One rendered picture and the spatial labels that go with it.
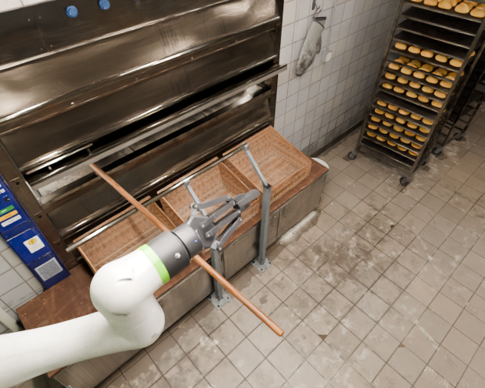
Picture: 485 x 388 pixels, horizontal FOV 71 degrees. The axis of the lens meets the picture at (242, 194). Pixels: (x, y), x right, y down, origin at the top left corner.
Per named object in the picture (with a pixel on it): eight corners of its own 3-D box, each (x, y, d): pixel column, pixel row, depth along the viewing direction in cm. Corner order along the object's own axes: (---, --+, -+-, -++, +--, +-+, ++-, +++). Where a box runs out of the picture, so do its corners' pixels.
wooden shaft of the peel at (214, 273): (285, 333, 139) (285, 330, 137) (280, 339, 138) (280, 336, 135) (75, 147, 219) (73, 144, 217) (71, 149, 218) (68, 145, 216)
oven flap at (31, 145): (18, 170, 166) (-6, 132, 157) (273, 57, 250) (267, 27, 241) (20, 172, 163) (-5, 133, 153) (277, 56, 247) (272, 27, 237)
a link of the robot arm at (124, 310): (95, 309, 58) (71, 272, 65) (120, 343, 66) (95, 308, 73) (165, 259, 65) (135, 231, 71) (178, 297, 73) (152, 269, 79)
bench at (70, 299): (51, 341, 252) (13, 306, 209) (277, 183, 365) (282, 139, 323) (85, 406, 223) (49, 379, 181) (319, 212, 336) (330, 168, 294)
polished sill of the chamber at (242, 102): (39, 204, 192) (36, 199, 189) (265, 90, 276) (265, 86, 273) (43, 210, 189) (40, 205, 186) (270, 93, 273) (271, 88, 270)
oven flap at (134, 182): (60, 234, 204) (42, 207, 194) (269, 117, 288) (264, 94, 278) (62, 237, 201) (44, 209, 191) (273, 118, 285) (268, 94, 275)
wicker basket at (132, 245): (85, 264, 229) (70, 240, 209) (155, 219, 256) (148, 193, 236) (123, 315, 205) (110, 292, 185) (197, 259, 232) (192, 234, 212)
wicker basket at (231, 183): (162, 216, 258) (155, 191, 238) (218, 180, 285) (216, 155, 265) (202, 256, 234) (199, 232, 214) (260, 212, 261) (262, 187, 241)
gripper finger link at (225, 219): (204, 233, 76) (207, 239, 76) (242, 208, 81) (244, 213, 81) (197, 232, 79) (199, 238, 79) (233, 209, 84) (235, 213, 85)
